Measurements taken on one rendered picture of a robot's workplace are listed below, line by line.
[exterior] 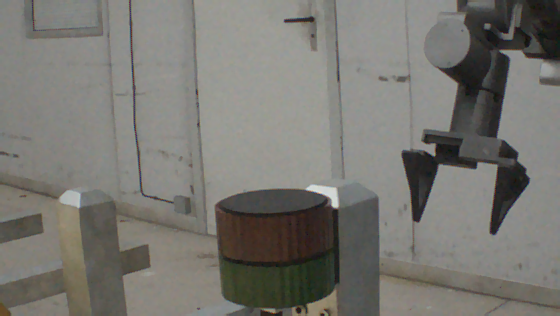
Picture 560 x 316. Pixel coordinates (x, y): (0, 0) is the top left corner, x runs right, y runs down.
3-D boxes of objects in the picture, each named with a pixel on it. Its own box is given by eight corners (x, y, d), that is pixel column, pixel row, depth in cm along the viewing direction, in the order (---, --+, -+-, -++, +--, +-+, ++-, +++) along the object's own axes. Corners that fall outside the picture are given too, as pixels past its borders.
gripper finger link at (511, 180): (501, 232, 96) (518, 146, 97) (442, 222, 100) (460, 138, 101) (518, 242, 101) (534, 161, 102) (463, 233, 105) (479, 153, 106)
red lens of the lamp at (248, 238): (274, 223, 54) (272, 185, 53) (357, 239, 49) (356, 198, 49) (193, 248, 49) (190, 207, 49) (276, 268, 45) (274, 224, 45)
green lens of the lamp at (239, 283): (276, 265, 54) (274, 228, 54) (358, 284, 50) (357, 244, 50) (197, 292, 50) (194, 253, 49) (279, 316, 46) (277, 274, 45)
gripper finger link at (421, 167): (443, 222, 100) (461, 138, 101) (386, 213, 104) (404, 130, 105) (464, 233, 105) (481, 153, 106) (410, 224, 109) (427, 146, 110)
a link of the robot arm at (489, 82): (518, 56, 106) (477, 53, 109) (496, 35, 100) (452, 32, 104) (509, 112, 105) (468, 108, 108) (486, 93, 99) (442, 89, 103)
